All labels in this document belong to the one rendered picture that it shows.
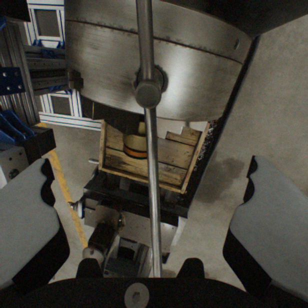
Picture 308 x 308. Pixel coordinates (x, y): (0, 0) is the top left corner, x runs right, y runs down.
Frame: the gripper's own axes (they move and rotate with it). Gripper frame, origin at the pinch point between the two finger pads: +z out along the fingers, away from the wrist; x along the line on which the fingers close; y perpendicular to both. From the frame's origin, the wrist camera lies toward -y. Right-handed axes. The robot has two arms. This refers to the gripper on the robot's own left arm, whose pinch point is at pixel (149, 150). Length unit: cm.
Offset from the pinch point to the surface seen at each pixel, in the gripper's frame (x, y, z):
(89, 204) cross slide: -28, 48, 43
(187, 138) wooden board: 11, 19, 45
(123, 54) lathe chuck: -3.4, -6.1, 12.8
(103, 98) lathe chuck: -6.7, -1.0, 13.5
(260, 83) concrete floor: 75, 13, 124
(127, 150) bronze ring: -6.5, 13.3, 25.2
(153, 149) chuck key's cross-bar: 0.1, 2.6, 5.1
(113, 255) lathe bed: -26, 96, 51
